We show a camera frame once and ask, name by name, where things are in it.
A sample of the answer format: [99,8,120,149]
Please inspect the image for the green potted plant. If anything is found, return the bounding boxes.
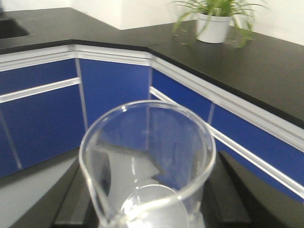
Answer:
[172,0,267,48]

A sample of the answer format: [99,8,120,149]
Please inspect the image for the clear glass beaker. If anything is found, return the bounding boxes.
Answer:
[79,100,216,228]

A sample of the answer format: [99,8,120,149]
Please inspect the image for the blue lab bench cabinets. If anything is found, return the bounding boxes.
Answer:
[0,45,304,200]

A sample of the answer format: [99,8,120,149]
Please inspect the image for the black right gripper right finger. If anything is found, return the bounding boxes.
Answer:
[204,154,251,223]

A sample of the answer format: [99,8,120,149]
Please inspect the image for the black sink basin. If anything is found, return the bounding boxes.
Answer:
[0,18,29,39]

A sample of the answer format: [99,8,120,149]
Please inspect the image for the white plant pot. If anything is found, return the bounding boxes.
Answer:
[196,13,232,44]

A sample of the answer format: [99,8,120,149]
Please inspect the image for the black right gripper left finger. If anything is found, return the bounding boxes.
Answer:
[53,169,95,226]

